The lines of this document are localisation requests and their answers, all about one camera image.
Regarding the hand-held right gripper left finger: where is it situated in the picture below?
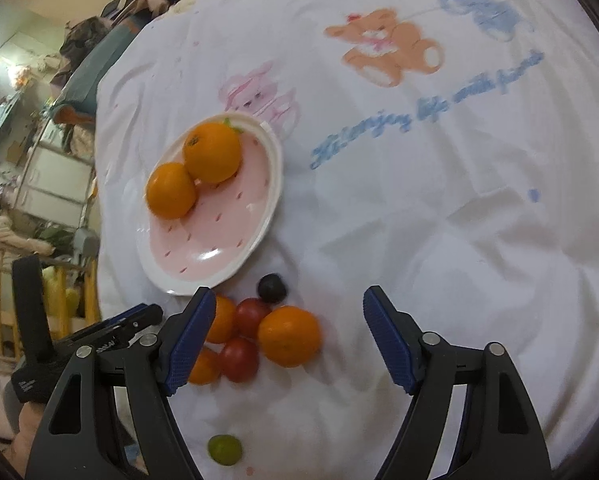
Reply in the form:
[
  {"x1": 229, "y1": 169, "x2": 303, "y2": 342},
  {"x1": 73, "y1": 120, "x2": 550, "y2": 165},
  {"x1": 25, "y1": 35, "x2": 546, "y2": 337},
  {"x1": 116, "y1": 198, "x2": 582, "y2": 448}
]
[{"x1": 25, "y1": 286, "x2": 217, "y2": 480}]

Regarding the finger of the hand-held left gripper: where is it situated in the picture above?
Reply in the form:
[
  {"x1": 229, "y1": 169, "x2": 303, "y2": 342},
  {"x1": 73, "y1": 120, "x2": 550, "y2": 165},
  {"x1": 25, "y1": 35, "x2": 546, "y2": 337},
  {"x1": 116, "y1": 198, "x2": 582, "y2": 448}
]
[{"x1": 96, "y1": 303, "x2": 164, "y2": 348}]

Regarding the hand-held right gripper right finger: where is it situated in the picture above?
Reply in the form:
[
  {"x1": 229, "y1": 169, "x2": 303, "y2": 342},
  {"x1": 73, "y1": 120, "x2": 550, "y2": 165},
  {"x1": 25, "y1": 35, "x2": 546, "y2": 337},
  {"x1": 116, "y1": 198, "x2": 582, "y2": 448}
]
[{"x1": 363, "y1": 285, "x2": 553, "y2": 480}]

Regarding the mandarin orange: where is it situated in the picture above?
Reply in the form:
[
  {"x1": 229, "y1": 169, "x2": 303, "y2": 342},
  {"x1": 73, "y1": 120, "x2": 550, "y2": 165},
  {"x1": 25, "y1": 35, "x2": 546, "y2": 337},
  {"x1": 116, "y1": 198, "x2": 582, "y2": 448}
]
[
  {"x1": 186, "y1": 347, "x2": 222, "y2": 386},
  {"x1": 206, "y1": 295, "x2": 238, "y2": 345},
  {"x1": 146, "y1": 162, "x2": 197, "y2": 220},
  {"x1": 182, "y1": 122, "x2": 243, "y2": 184},
  {"x1": 257, "y1": 306, "x2": 323, "y2": 367}
]

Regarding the red cherry tomato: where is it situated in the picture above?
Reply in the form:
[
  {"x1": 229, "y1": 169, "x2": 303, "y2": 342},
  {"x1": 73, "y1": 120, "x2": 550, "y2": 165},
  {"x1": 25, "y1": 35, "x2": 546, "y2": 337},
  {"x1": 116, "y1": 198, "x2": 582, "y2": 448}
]
[
  {"x1": 235, "y1": 298, "x2": 272, "y2": 339},
  {"x1": 218, "y1": 336, "x2": 260, "y2": 383}
]

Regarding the dark purple grape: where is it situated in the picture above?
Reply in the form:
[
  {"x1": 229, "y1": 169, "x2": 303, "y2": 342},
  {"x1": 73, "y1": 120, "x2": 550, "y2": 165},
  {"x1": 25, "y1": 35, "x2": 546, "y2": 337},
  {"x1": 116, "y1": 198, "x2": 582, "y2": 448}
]
[{"x1": 257, "y1": 273, "x2": 288, "y2": 304}]

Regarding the white plate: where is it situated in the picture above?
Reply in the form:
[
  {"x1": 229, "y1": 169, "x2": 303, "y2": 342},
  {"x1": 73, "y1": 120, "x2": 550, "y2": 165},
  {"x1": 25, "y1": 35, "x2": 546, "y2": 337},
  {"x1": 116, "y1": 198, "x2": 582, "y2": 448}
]
[{"x1": 135, "y1": 112, "x2": 284, "y2": 297}]

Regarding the green cherry tomato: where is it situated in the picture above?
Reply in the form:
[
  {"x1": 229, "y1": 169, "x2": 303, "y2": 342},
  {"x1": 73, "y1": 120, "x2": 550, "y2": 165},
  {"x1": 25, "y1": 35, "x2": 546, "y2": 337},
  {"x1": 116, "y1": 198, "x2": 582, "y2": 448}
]
[{"x1": 208, "y1": 434, "x2": 243, "y2": 467}]

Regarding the person's left hand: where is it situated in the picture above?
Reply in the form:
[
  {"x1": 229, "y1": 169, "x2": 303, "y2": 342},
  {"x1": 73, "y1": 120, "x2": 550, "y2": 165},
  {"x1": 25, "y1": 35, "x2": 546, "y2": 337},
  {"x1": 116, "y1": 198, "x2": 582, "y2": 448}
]
[{"x1": 9, "y1": 401, "x2": 47, "y2": 468}]

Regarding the beige plush cloth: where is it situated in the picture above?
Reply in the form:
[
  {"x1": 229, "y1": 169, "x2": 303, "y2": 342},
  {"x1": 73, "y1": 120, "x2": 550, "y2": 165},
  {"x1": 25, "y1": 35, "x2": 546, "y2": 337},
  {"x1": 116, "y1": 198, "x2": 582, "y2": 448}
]
[{"x1": 0, "y1": 215, "x2": 55, "y2": 261}]

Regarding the white cartoon print sheet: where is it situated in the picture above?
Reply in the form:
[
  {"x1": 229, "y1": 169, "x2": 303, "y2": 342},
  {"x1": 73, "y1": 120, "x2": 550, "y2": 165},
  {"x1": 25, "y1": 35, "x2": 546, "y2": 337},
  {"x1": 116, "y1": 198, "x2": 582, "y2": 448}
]
[{"x1": 94, "y1": 0, "x2": 599, "y2": 480}]

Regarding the white kitchen cabinet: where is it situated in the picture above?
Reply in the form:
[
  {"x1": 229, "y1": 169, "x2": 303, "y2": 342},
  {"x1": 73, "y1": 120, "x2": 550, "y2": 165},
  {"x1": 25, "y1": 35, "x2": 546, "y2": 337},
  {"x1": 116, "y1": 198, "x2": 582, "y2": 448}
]
[{"x1": 19, "y1": 125, "x2": 96, "y2": 231}]

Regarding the teal armchair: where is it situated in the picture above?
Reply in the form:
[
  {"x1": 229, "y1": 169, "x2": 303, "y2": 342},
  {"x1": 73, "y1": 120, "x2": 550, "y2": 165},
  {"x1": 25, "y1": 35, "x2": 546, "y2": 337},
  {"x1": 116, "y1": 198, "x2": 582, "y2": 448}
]
[{"x1": 54, "y1": 20, "x2": 150, "y2": 126}]

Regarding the pile of dark clothes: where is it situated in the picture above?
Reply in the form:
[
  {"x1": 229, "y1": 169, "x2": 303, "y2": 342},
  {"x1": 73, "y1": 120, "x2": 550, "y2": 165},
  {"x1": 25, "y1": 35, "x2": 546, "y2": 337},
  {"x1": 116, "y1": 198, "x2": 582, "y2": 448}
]
[{"x1": 59, "y1": 0, "x2": 185, "y2": 61}]

